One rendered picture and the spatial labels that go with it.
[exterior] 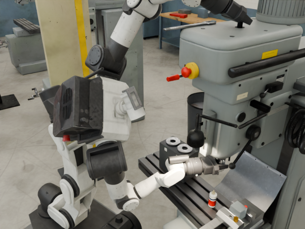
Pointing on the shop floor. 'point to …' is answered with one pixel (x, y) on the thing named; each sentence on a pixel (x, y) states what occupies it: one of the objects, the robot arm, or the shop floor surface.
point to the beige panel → (65, 41)
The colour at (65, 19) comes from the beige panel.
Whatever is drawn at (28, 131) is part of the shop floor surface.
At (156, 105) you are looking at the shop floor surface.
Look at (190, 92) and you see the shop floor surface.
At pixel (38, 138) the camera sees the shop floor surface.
